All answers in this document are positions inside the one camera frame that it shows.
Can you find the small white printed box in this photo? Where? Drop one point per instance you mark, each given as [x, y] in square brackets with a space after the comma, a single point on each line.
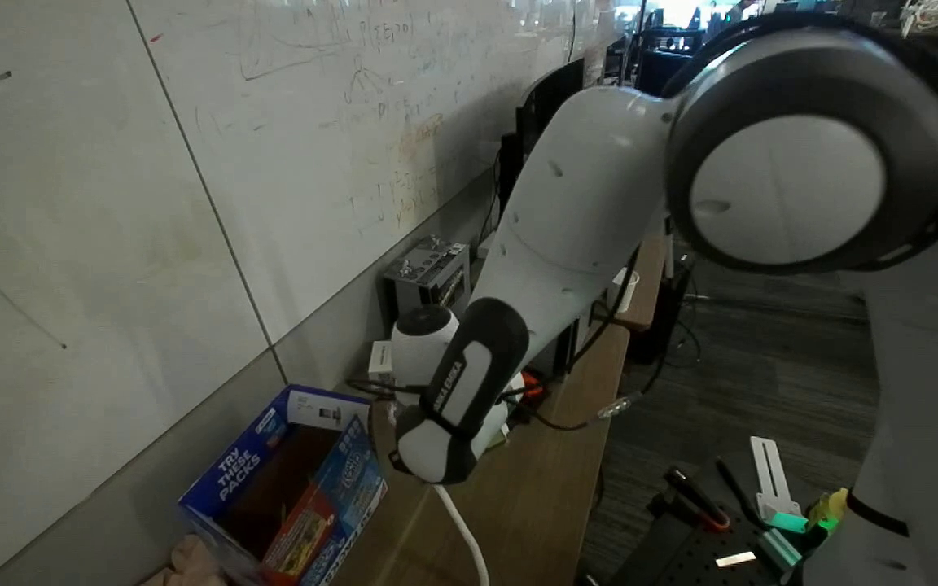
[383, 359]

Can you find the blue printed cardboard box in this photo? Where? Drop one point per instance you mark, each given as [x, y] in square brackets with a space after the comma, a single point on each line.
[349, 491]

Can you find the green clamp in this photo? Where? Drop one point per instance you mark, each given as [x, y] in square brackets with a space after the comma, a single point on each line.
[788, 527]

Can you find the small silver pictured case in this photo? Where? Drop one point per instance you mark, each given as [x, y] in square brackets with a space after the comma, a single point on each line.
[426, 271]

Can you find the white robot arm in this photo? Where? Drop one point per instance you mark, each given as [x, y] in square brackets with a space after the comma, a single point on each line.
[586, 197]

